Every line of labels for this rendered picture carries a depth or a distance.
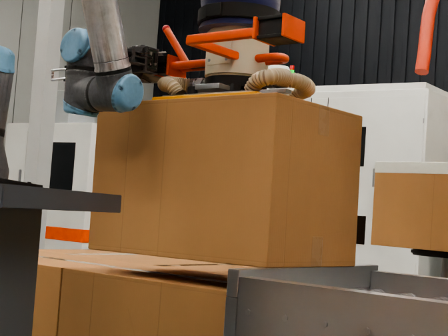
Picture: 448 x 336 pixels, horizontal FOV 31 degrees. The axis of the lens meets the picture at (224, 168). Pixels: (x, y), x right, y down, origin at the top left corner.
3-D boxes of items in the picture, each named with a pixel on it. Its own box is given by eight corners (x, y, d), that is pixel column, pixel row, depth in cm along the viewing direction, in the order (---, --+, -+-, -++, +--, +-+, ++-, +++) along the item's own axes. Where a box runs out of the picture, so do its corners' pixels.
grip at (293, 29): (304, 43, 179) (305, 21, 179) (284, 35, 172) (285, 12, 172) (273, 47, 184) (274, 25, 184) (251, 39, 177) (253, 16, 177)
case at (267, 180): (355, 267, 211) (363, 116, 214) (267, 268, 180) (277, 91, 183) (185, 250, 249) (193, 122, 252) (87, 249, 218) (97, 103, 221)
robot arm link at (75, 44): (55, 65, 204) (59, 25, 204) (90, 73, 214) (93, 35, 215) (81, 64, 199) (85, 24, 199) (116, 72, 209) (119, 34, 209)
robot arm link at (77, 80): (83, 114, 198) (87, 64, 198) (53, 113, 205) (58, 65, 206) (111, 119, 205) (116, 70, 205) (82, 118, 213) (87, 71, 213)
